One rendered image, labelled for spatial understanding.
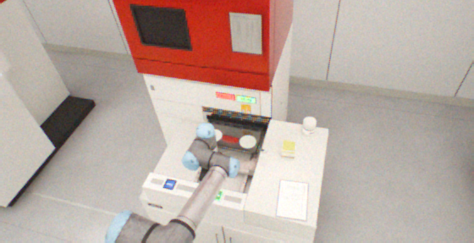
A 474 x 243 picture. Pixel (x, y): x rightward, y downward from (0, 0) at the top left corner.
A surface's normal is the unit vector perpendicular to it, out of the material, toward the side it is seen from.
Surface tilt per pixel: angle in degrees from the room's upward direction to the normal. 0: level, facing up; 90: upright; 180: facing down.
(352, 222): 0
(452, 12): 90
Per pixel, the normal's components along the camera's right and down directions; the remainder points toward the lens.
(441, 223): -0.07, -0.70
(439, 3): -0.29, 0.70
